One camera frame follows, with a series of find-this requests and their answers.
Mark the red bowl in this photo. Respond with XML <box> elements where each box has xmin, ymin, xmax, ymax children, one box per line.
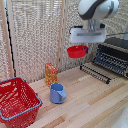
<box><xmin>66</xmin><ymin>44</ymin><xmax>89</xmax><ymax>60</ymax></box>

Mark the wooden frame post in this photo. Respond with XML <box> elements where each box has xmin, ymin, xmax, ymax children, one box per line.
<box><xmin>0</xmin><ymin>0</ymin><xmax>15</xmax><ymax>80</ymax></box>

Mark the red shopping basket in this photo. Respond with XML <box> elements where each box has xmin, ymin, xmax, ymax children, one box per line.
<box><xmin>0</xmin><ymin>76</ymin><xmax>43</xmax><ymax>128</ymax></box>

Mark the black toaster oven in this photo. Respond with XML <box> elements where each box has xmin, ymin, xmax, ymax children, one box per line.
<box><xmin>92</xmin><ymin>37</ymin><xmax>128</xmax><ymax>80</ymax></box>

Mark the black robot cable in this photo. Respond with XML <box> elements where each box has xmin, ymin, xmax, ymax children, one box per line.
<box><xmin>105</xmin><ymin>31</ymin><xmax>128</xmax><ymax>38</ymax></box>

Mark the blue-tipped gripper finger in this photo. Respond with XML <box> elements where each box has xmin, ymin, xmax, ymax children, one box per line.
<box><xmin>85</xmin><ymin>45</ymin><xmax>90</xmax><ymax>55</ymax></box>

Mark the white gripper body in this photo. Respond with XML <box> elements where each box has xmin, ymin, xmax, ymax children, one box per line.
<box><xmin>69</xmin><ymin>25</ymin><xmax>108</xmax><ymax>45</ymax></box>

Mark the orange yellow food box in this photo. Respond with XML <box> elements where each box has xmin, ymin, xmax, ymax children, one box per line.
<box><xmin>44</xmin><ymin>62</ymin><xmax>59</xmax><ymax>88</ymax></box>

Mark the blue pitcher mug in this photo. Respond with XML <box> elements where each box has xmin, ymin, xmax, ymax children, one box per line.
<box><xmin>49</xmin><ymin>82</ymin><xmax>67</xmax><ymax>104</ymax></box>

